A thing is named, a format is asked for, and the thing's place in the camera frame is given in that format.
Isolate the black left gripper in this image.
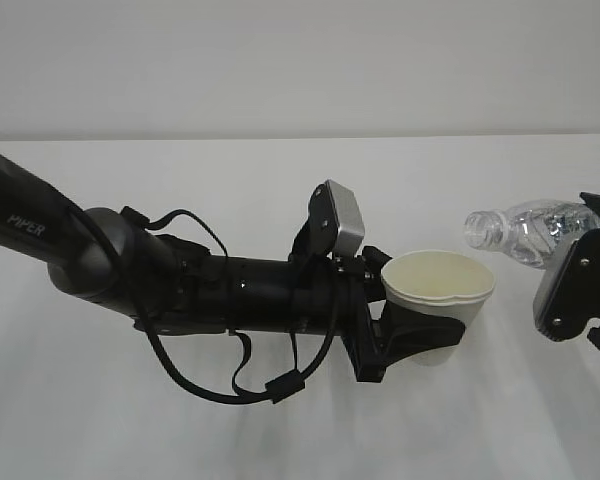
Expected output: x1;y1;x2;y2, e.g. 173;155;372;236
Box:
332;246;467;383

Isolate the white paper cup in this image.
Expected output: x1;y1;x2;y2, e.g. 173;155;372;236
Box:
380;250;496;366

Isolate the clear green-label water bottle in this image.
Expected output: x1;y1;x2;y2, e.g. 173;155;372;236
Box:
464;199;600;269

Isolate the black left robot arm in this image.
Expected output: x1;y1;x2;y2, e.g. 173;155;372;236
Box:
0;154;465;382

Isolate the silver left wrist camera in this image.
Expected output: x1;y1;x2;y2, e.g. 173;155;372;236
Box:
291;179;365;257

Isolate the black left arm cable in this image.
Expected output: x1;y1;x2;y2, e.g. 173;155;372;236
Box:
67;205;349;405

